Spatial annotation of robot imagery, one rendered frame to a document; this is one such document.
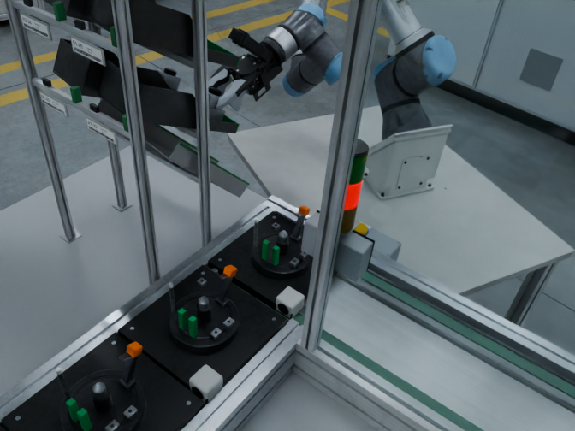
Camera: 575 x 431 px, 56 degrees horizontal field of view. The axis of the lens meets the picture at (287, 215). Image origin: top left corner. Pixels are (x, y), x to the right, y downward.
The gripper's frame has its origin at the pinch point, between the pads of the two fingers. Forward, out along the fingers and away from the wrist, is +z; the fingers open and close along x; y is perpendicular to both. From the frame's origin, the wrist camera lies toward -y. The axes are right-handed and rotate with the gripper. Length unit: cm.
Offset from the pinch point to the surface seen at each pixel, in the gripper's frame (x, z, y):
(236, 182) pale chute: -7.1, 6.9, 19.8
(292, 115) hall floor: 134, -103, 187
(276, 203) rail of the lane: -12.3, 1.8, 31.5
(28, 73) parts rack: 19.4, 25.6, -19.7
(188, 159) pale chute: -6.7, 14.0, 2.8
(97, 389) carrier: -37, 56, -4
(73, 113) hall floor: 223, 1, 140
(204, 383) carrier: -44, 44, 8
